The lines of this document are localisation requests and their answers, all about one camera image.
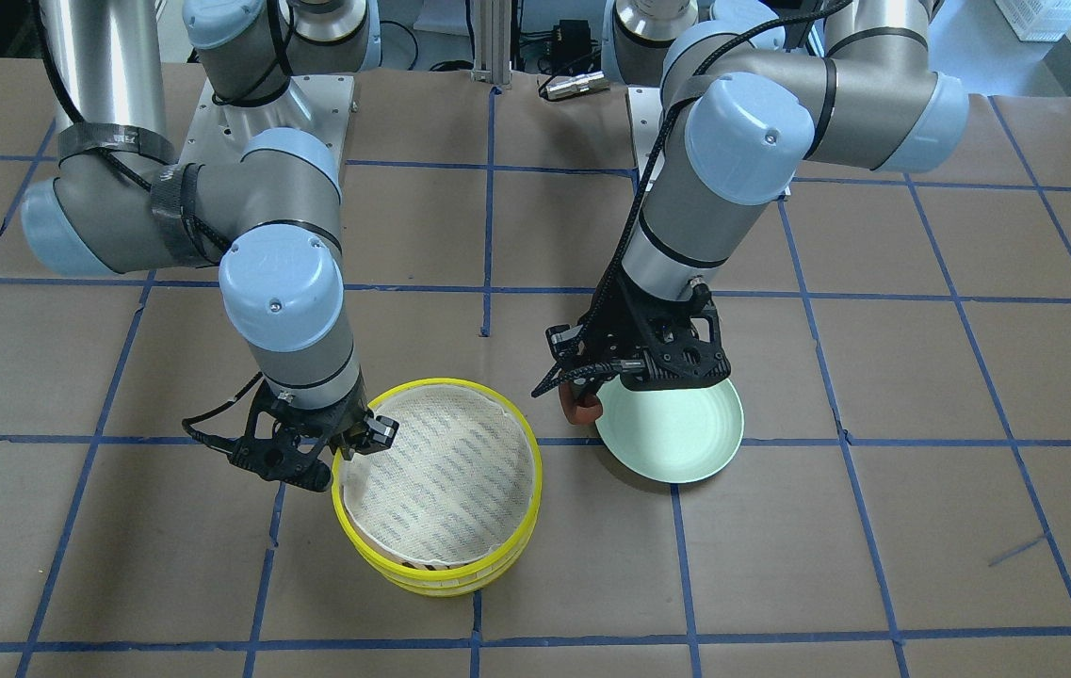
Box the light green plate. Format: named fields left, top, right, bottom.
left=595, top=380, right=743, bottom=482

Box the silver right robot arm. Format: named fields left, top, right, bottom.
left=20, top=1, right=398, bottom=491

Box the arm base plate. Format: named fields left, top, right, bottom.
left=628, top=86, right=661, bottom=175
left=179, top=74, right=355, bottom=167

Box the brown bun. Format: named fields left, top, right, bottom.
left=558, top=380, right=604, bottom=426

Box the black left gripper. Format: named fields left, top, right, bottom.
left=532, top=278, right=731, bottom=398

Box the black adapter on desk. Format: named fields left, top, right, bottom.
left=549, top=19, right=592, bottom=64

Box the brown paper table mat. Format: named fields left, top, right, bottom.
left=0, top=59, right=1071, bottom=677

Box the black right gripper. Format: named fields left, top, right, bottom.
left=229, top=386, right=399, bottom=492

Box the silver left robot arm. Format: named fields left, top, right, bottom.
left=534, top=1, right=968, bottom=396

